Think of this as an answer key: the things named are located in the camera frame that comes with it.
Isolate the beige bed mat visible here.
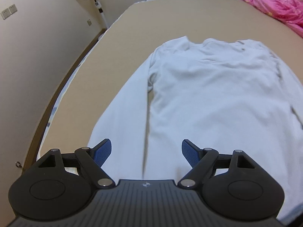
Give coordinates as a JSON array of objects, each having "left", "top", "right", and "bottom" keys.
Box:
[{"left": 39, "top": 0, "right": 302, "bottom": 155}]

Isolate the double wall switch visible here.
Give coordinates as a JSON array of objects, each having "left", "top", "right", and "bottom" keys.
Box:
[{"left": 1, "top": 4, "right": 17, "bottom": 20}]

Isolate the pink floral quilt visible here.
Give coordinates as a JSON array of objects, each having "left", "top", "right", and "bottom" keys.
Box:
[{"left": 242, "top": 0, "right": 302, "bottom": 36}]

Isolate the white long sleeve shirt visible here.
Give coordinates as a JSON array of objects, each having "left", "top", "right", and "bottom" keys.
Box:
[{"left": 88, "top": 37, "right": 302, "bottom": 223}]

